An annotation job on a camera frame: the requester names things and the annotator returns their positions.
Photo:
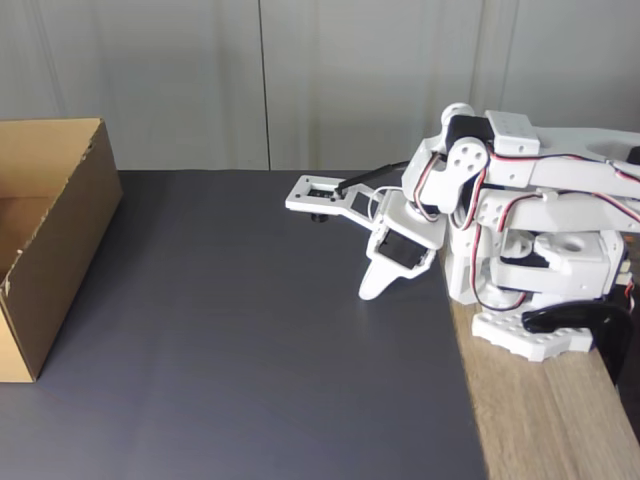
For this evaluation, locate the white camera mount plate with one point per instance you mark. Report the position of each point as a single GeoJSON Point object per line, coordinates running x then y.
{"type": "Point", "coordinates": [300, 197]}

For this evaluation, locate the black table clamp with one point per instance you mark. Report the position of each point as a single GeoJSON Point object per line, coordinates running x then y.
{"type": "Point", "coordinates": [610, 340]}

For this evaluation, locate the dark grey table mat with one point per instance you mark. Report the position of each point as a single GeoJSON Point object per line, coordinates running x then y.
{"type": "Point", "coordinates": [225, 325]}

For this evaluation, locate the brown cardboard box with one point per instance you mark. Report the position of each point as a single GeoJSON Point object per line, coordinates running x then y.
{"type": "Point", "coordinates": [75, 225]}

